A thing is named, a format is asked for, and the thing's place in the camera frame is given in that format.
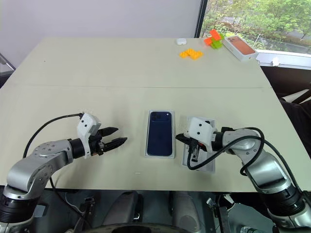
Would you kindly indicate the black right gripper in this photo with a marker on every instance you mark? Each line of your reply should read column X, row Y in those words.
column 198, row 144

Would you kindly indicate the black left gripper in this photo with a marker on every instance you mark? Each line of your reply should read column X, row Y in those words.
column 97, row 144

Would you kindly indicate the white phone box lid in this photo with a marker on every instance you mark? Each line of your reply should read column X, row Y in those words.
column 209, row 165

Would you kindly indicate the dark blue smartphone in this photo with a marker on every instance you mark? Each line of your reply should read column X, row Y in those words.
column 160, row 133

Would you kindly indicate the white phone box base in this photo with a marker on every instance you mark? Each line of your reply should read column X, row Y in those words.
column 146, row 155

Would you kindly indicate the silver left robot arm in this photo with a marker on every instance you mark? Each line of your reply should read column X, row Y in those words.
column 36, row 162

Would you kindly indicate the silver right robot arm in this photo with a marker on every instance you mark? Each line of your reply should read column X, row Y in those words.
column 262, row 167

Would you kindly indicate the phone box with orange print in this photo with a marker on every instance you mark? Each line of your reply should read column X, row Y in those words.
column 241, row 49

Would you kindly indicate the dark rounded grey shape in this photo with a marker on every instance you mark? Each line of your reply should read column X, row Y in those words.
column 124, row 208
column 185, row 211

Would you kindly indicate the yellow toy building blocks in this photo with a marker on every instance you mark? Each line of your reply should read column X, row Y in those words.
column 191, row 54

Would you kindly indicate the clear plastic bottle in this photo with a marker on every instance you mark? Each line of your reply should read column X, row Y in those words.
column 247, row 229

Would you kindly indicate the small grey square block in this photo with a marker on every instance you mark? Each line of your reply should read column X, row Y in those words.
column 40, row 211

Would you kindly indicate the white earbuds case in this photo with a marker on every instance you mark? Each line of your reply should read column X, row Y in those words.
column 181, row 41

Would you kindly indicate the green toy building block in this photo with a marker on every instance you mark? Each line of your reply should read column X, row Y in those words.
column 216, row 44

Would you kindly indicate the orange toy building block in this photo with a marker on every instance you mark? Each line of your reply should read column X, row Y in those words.
column 212, row 38

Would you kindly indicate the dark chair with grey bar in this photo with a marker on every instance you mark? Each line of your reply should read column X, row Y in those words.
column 295, row 97

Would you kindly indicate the small white sill clip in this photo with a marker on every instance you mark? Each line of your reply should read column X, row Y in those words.
column 275, row 61

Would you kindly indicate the black metal stand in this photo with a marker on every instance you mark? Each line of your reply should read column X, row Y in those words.
column 6, row 64

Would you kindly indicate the white window sill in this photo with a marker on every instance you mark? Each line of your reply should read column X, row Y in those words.
column 289, row 59

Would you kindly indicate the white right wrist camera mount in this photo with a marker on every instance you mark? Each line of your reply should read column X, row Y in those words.
column 199, row 131

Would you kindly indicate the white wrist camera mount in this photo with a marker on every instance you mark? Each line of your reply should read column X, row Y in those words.
column 87, row 123
column 199, row 131

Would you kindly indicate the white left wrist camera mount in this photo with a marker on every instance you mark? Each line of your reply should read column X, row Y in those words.
column 87, row 123

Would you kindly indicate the black clamp bracket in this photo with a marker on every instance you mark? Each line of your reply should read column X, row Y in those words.
column 218, row 211
column 89, row 206

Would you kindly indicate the black window frame post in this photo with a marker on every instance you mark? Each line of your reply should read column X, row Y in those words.
column 201, row 19

